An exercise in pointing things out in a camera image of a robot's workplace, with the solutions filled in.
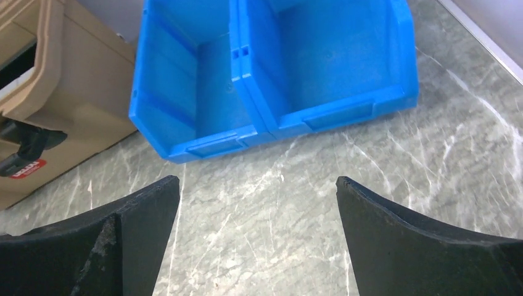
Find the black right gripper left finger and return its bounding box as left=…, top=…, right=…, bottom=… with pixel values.
left=1, top=176, right=180, bottom=295

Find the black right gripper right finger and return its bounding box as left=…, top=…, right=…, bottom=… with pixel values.
left=336, top=176, right=522, bottom=295

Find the blue bin left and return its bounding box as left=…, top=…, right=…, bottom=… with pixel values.
left=129, top=1, right=274, bottom=164

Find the blue bin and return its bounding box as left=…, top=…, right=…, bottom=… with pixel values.
left=229, top=1, right=419, bottom=139
left=129, top=1, right=274, bottom=164

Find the tan tool case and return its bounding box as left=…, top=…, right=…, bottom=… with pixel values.
left=1, top=1, right=135, bottom=209

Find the blue bin right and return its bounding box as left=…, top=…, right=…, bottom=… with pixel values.
left=229, top=1, right=419, bottom=139

